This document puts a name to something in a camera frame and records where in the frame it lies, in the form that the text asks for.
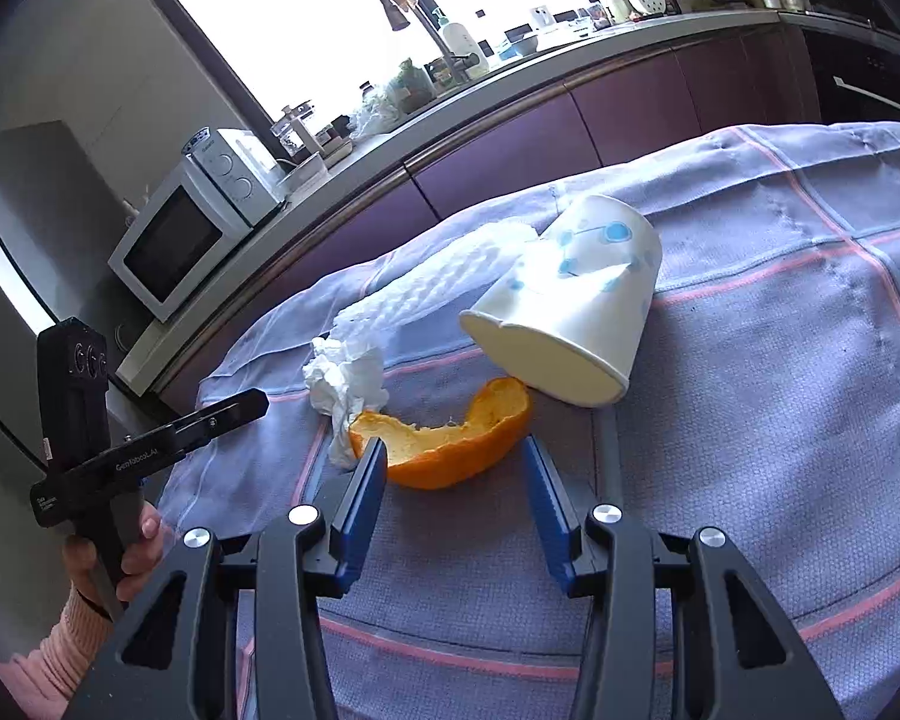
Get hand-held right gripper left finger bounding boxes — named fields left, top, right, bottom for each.
left=64, top=435, right=389, bottom=720

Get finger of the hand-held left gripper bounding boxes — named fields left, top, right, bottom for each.
left=171, top=388, right=271, bottom=457

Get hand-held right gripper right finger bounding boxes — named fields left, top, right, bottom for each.
left=523, top=436, right=845, bottom=720

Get orange peel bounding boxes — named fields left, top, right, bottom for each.
left=349, top=377, right=533, bottom=490

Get white tissue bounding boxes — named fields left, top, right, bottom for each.
left=302, top=336, right=391, bottom=466

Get white blue-dotted paper cup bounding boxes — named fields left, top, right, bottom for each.
left=459, top=193, right=662, bottom=410

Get white foam fruit net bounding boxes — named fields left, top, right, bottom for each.
left=334, top=221, right=541, bottom=338

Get person's left hand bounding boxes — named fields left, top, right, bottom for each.
left=61, top=501, right=175, bottom=620

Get white microwave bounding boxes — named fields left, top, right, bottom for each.
left=107, top=127, right=290, bottom=323

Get grey refrigerator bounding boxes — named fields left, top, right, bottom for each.
left=0, top=120, right=158, bottom=466

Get purple checked tablecloth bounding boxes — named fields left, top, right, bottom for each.
left=154, top=120, right=900, bottom=720

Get clear glass container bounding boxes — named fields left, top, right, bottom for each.
left=285, top=154, right=328, bottom=196

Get glass jug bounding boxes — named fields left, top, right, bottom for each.
left=272, top=101, right=323, bottom=158

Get clear plastic bag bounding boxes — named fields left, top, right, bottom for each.
left=349, top=86, right=403, bottom=140

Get purple base cabinets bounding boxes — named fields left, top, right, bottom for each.
left=157, top=22, right=822, bottom=406

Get kitchen window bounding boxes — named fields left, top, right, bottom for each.
left=146, top=0, right=593, bottom=143

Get metal kitchen faucet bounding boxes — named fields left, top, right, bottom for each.
left=371, top=0, right=475, bottom=83

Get white soap bottle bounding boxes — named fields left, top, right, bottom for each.
left=431, top=7, right=490, bottom=70

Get grey kitchen countertop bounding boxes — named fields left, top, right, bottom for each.
left=116, top=7, right=900, bottom=395

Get black built-in oven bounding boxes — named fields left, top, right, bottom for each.
left=802, top=30, right=900, bottom=125

